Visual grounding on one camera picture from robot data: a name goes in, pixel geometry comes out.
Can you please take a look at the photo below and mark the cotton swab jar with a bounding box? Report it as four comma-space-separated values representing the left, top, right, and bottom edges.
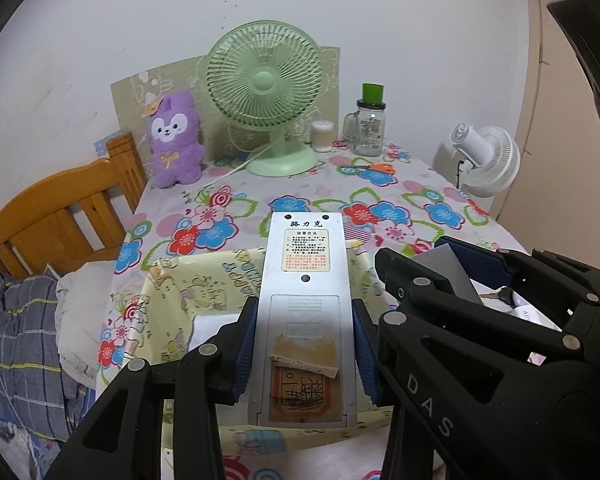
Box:
310, 120, 335, 153

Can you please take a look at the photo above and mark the blue printed bedsheet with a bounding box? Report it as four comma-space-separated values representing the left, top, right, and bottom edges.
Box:
0, 400, 51, 480

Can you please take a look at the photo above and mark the plaid blanket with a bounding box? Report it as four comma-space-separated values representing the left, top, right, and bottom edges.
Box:
0, 260, 98, 480

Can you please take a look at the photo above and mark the purple plush toy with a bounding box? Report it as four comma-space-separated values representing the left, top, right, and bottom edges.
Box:
147, 90, 206, 189

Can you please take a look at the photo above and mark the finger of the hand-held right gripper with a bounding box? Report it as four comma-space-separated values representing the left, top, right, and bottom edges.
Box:
434, 236, 600, 356
375, 248, 581, 480

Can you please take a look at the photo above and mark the glass jar with green lid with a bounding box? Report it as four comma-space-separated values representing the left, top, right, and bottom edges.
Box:
342, 82, 387, 157

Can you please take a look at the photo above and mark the blue patterned paper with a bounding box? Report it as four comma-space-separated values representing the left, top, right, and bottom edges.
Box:
92, 130, 123, 162

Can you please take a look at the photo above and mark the white remote control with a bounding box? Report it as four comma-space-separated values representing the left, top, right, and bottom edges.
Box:
247, 211, 360, 429

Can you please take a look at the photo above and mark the green desk fan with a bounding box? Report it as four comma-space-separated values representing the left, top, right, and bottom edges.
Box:
197, 21, 326, 177

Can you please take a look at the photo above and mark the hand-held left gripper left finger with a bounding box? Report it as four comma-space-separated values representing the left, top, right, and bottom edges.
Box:
75, 297, 260, 480

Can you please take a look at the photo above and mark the grey card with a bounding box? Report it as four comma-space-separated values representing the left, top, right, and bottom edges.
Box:
415, 242, 483, 306

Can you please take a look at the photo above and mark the white standing fan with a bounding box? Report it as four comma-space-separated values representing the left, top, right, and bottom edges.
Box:
450, 122, 522, 198

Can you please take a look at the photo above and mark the floral tablecloth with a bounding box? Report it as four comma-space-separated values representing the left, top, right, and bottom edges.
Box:
95, 142, 531, 480

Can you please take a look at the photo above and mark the white pillow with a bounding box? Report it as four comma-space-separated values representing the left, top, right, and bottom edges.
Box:
55, 265, 118, 386

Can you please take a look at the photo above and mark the dark cloth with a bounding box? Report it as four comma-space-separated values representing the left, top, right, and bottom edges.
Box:
545, 0, 600, 171

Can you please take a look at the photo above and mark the beige door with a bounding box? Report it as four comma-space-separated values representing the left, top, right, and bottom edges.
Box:
495, 0, 600, 266

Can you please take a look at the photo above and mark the yellow printed storage box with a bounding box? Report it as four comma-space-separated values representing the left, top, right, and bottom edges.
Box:
140, 240, 398, 480

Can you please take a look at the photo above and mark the white fan cable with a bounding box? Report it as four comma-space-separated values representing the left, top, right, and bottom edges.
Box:
205, 142, 276, 186

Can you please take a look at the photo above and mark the white box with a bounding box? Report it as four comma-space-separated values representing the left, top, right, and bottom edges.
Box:
189, 312, 246, 352

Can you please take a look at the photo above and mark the wooden bed headboard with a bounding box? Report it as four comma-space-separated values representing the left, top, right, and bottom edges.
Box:
0, 131, 148, 278

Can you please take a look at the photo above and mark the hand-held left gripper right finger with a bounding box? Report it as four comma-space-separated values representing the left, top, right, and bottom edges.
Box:
351, 300, 381, 408

